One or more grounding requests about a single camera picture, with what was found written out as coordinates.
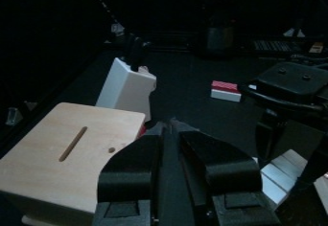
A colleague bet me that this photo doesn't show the salmon sushi red white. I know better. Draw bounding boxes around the salmon sushi red white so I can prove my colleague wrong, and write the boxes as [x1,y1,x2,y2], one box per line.
[208,79,243,103]

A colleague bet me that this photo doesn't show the light wooden box with slot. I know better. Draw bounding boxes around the light wooden box with slot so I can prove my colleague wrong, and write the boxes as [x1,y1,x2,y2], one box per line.
[0,102,147,226]

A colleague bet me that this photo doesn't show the dark grey box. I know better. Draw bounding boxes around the dark grey box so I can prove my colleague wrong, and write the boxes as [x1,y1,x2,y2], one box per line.
[204,25,236,55]

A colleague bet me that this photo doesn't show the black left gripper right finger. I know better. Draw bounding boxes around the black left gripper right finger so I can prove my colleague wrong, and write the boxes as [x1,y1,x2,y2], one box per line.
[169,118,282,226]

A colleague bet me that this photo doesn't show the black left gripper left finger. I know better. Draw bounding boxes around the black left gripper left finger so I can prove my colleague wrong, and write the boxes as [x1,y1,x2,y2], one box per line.
[90,120,172,226]

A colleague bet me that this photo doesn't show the white slatted block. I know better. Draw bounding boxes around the white slatted block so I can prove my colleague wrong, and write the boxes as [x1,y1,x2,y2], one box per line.
[251,148,328,215]

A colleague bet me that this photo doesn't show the white knife block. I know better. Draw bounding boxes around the white knife block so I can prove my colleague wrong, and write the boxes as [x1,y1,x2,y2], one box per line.
[93,56,157,123]

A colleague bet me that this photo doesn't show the dark keyboard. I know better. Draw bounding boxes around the dark keyboard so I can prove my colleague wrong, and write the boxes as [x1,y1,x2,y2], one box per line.
[251,38,302,54]

